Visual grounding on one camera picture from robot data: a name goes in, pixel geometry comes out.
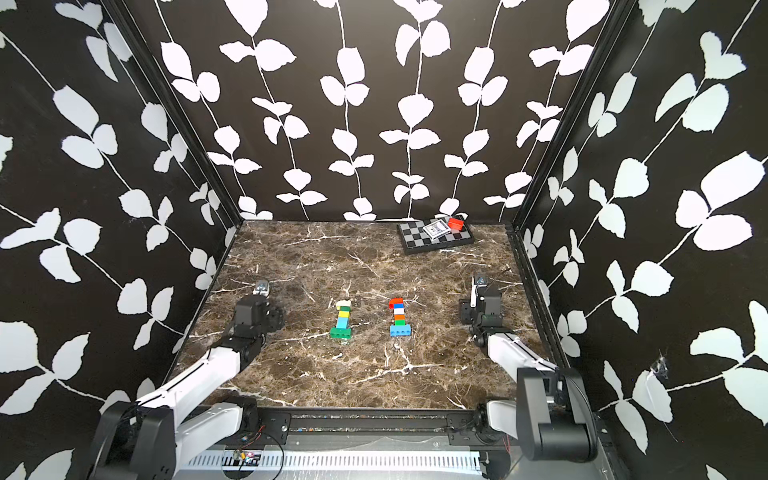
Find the long green lego brick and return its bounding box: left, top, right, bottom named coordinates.
left=329, top=327, right=352, bottom=339

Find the long blue lego brick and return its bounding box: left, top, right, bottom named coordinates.
left=390, top=325, right=412, bottom=337

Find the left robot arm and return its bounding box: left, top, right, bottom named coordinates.
left=85, top=280, right=285, bottom=479

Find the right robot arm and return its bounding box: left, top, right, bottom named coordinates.
left=459, top=274, right=599, bottom=463

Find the red block on chessboard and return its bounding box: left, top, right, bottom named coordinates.
left=447, top=217, right=465, bottom=233

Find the playing card deck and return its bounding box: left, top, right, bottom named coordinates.
left=423, top=219, right=452, bottom=240

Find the black white chessboard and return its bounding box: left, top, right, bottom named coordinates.
left=397, top=219, right=475, bottom=255

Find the small circuit board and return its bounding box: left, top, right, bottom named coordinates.
left=222, top=451, right=261, bottom=471

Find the white perforated strip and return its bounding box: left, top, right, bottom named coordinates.
left=180, top=450, right=482, bottom=475

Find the black mounting rail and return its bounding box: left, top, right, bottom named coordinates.
left=257, top=407, right=512, bottom=447

